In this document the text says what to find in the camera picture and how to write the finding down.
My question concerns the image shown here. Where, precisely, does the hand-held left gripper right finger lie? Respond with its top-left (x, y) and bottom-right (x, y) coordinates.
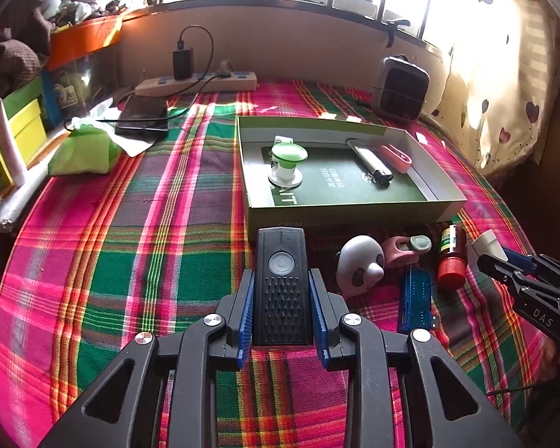
top-left (308, 268), bottom-right (523, 448)

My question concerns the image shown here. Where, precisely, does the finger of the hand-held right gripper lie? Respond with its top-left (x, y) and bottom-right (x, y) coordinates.
top-left (498, 247), bottom-right (560, 286)
top-left (476, 252), bottom-right (560, 298)

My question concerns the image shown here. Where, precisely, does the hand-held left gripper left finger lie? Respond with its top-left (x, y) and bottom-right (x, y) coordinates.
top-left (37, 268), bottom-right (257, 448)

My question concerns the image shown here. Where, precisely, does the small white cone cap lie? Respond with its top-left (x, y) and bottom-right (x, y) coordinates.
top-left (469, 230), bottom-right (501, 262)

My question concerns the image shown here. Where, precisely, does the black bike light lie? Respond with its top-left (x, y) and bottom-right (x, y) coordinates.
top-left (252, 226), bottom-right (313, 352)

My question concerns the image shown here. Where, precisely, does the red-capped brown bottle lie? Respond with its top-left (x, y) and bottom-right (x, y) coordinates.
top-left (436, 224), bottom-right (469, 290)

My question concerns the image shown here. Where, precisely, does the white panda gadget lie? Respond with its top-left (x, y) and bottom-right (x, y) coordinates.
top-left (334, 234), bottom-right (386, 299)

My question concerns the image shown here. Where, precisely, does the blue translucent USB device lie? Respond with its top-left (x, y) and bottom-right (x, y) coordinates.
top-left (398, 264), bottom-right (442, 336)

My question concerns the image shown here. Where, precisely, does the pink correction tape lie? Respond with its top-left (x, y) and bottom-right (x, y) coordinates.
top-left (382, 234), bottom-right (433, 270)

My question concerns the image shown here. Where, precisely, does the green cardboard box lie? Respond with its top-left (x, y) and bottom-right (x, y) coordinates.
top-left (236, 115), bottom-right (468, 244)

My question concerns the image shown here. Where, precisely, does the pink clip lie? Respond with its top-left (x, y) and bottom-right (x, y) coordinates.
top-left (378, 144), bottom-right (413, 174)

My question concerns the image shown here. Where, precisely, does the green-topped white knob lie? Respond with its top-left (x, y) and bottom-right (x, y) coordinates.
top-left (267, 144), bottom-right (309, 188)

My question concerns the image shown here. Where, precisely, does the plaid blanket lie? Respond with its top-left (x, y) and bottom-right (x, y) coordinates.
top-left (0, 77), bottom-right (549, 448)

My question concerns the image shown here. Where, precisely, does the black smartphone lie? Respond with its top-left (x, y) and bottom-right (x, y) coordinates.
top-left (115, 95), bottom-right (171, 133)

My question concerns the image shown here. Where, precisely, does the green tissue pack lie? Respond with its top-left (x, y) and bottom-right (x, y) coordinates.
top-left (49, 116), bottom-right (120, 177)

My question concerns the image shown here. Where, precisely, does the white power strip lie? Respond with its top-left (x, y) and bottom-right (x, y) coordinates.
top-left (135, 70), bottom-right (259, 97)

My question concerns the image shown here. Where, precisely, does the black window hook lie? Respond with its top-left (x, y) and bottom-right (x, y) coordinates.
top-left (385, 19), bottom-right (412, 49)

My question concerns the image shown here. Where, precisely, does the black charger brick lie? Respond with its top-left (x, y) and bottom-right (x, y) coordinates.
top-left (172, 47), bottom-right (196, 81)

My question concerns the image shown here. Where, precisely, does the yellow-green cardboard box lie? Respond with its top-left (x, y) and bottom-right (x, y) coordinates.
top-left (0, 75), bottom-right (48, 197)

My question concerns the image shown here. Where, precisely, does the white tube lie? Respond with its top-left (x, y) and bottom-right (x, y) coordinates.
top-left (0, 98), bottom-right (27, 188)

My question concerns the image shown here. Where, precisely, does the blue box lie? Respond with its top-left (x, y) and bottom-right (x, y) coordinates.
top-left (41, 69), bottom-right (62, 128)

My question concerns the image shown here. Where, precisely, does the orange box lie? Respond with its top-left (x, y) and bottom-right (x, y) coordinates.
top-left (46, 13), bottom-right (125, 71)

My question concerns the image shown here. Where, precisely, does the brown checked cloth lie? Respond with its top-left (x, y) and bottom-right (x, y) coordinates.
top-left (0, 39), bottom-right (43, 100)

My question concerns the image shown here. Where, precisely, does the pile of small ornaments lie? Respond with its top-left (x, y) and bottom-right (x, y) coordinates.
top-left (36, 0), bottom-right (123, 22)

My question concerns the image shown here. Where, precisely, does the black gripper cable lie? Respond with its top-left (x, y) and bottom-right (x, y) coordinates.
top-left (487, 380), bottom-right (548, 396)

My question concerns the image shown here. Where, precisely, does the black charger cable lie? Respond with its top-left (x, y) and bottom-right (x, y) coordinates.
top-left (177, 26), bottom-right (225, 95)

